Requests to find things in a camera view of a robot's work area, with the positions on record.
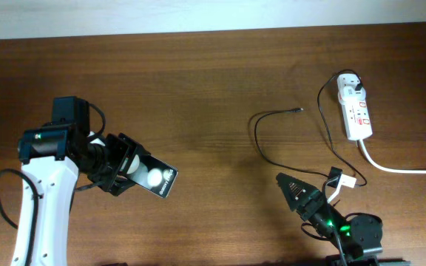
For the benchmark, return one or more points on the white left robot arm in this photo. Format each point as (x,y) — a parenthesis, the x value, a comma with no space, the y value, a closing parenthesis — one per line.
(52,159)

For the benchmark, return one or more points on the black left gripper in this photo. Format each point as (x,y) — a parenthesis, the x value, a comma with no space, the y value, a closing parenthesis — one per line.
(126,148)

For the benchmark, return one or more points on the white USB charger adapter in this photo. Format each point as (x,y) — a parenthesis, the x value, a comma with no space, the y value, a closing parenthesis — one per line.
(350,88)

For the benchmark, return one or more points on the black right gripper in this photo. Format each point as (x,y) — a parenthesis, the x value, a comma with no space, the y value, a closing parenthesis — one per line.
(300,202)

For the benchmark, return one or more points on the black Galaxy smartphone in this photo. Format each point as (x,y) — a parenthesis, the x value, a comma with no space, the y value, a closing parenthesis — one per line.
(152,174)

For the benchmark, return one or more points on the white surge protector power strip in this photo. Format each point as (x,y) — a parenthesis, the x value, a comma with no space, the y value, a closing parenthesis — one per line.
(356,118)

